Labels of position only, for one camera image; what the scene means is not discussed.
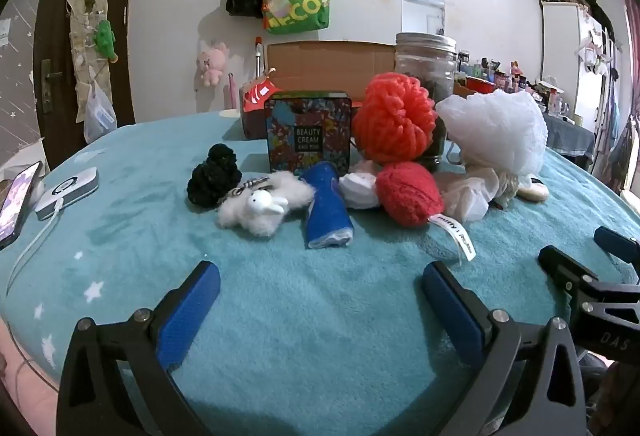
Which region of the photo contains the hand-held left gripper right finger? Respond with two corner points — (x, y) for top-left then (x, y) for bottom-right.
(421, 261), (586, 436)

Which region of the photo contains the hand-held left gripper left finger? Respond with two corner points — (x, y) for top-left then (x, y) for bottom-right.
(56, 260), (222, 436)

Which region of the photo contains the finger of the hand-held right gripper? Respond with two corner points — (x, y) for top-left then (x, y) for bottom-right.
(594, 226), (640, 263)
(538, 245), (601, 299)

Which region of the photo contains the beige powder puff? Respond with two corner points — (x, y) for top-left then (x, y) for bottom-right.
(515, 176), (550, 203)

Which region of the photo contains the red plush pouch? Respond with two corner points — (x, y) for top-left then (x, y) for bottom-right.
(375, 162), (476, 263)

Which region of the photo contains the white fluffy rabbit keychain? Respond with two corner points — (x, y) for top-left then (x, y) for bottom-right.
(216, 170), (316, 237)

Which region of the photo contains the black scrunchie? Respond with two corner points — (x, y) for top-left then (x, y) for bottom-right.
(187, 144), (243, 211)

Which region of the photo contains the white cloth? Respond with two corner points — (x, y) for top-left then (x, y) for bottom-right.
(338, 172), (382, 211)

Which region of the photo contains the white bath pouf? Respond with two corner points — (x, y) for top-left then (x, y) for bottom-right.
(435, 90), (548, 177)

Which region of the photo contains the blue cloth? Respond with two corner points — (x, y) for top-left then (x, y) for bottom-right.
(300, 162), (355, 249)

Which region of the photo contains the orange foam net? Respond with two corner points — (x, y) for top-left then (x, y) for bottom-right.
(361, 72), (439, 165)

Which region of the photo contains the cardboard box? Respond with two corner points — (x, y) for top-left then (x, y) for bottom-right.
(241, 40), (401, 141)

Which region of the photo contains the table with grey cloth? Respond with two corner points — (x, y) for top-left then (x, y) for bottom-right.
(452, 66), (596, 167)

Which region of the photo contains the white power bank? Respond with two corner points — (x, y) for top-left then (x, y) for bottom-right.
(35, 167), (100, 221)

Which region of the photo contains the pink curtain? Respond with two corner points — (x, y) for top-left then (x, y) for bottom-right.
(622, 0), (640, 167)

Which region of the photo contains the white wardrobe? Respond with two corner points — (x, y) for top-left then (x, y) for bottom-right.
(542, 0), (618, 151)

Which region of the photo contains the group of cosmetic bottles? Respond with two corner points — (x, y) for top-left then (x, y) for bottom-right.
(455, 50), (576, 121)

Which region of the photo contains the smartphone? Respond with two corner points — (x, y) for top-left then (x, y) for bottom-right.
(0, 161), (45, 251)

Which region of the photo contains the red tray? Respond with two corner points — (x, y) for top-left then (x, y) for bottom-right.
(467, 76), (501, 94)

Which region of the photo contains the clear plastic bag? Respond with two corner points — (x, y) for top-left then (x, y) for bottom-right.
(83, 83), (118, 145)

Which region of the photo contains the colourful tin box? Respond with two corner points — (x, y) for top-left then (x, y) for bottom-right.
(263, 90), (354, 177)

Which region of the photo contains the pink rabbit plush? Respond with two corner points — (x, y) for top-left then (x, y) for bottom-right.
(198, 40), (229, 87)

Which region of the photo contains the glass jar with metal lid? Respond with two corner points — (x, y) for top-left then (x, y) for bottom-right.
(394, 32), (458, 171)

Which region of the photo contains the hanging fabric organizer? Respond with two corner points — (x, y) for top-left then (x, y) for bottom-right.
(65, 0), (118, 124)

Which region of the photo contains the green plush toy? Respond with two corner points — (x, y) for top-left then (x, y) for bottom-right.
(95, 20), (120, 64)

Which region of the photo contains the brown door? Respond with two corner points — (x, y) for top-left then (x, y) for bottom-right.
(37, 0), (138, 171)

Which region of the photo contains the white cable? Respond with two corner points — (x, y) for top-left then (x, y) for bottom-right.
(5, 201), (63, 299)

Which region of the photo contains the door handle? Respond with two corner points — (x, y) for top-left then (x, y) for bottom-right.
(40, 59), (63, 114)

